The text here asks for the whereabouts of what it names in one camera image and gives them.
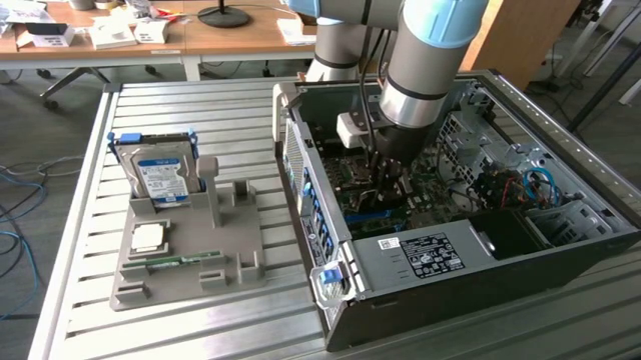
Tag blue wire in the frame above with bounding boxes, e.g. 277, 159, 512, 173
522, 167, 564, 208

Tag white flat open carton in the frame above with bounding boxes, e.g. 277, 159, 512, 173
88, 22, 139, 50

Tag silver chipset heatsink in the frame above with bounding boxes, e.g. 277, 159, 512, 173
409, 212, 439, 230

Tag small white labelled box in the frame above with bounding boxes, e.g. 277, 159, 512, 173
134, 20, 171, 45

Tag black metal pole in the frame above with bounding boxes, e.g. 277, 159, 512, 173
568, 22, 641, 132

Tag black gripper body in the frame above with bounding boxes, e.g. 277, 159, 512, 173
373, 123, 427, 166

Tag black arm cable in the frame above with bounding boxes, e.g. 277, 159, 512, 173
358, 28, 393, 168

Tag blue case latch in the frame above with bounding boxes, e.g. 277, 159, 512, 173
319, 266, 343, 289

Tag white box black flap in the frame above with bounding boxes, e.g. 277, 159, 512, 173
24, 22, 76, 49

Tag black round lamp base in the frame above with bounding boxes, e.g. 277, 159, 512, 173
196, 0, 251, 29

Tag metal CPU socket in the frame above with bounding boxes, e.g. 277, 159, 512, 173
339, 157, 377, 187

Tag black wire bundle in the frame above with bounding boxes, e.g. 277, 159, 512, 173
470, 168, 528, 211

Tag green RAM stick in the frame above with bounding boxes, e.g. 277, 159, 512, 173
122, 250, 222, 269

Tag printed paper sheets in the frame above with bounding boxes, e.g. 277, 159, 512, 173
0, 0, 56, 26

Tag wooden desk white frame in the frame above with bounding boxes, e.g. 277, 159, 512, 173
183, 0, 322, 82
0, 0, 187, 72

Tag silver perforated drive cage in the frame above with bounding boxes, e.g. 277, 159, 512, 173
434, 110, 502, 187

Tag green motherboard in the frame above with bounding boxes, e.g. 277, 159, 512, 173
319, 149, 471, 239

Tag hard disk in blue caddy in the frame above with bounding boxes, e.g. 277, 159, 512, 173
107, 127, 207, 207

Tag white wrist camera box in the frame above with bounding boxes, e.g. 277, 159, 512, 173
335, 112, 382, 149

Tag black open PC case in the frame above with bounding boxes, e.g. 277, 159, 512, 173
273, 69, 641, 353

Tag silver CPU chip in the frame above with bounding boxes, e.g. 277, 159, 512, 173
130, 224, 167, 254

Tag blue expansion slot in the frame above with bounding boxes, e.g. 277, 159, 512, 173
343, 209, 393, 223

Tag silver disk bay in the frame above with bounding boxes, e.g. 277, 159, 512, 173
525, 200, 616, 245

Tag white paper stack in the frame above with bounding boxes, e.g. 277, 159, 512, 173
277, 17, 318, 47

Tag grey caster leg frame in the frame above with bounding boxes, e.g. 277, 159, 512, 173
39, 66, 111, 110

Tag white floor cable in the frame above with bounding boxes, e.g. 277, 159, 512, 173
0, 155, 84, 177

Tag grey parts rack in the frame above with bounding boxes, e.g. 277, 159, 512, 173
108, 156, 270, 312

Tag green graphics card black heatsink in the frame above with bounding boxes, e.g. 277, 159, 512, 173
355, 185, 410, 215

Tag blue floor cable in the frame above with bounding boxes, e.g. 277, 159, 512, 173
0, 168, 47, 320

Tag silver power supply unit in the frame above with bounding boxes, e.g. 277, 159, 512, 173
350, 219, 498, 293

